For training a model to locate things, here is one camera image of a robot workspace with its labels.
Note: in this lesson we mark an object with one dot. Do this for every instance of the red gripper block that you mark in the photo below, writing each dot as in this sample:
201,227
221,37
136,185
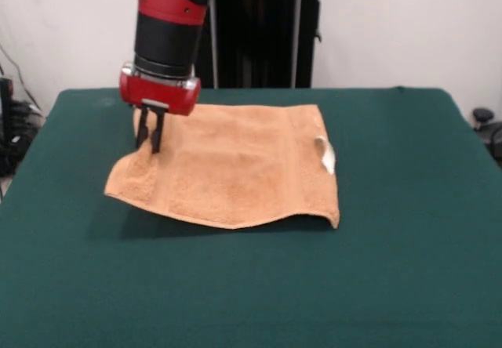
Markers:
161,95

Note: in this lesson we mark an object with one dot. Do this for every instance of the tan terry towel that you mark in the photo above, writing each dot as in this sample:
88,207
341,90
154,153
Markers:
243,175

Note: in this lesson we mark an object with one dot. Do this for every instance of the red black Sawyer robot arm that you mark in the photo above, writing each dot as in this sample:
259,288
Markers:
168,30

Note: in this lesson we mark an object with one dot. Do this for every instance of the black electronics box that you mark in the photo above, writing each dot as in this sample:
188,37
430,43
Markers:
5,101

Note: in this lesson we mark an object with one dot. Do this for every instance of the dark green table cloth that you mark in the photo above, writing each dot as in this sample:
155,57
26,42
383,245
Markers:
412,265

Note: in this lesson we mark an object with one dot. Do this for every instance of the black office chair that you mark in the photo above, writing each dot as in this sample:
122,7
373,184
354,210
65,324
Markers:
488,128

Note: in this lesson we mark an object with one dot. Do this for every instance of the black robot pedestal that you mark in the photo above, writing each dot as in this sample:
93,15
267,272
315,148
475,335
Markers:
259,42

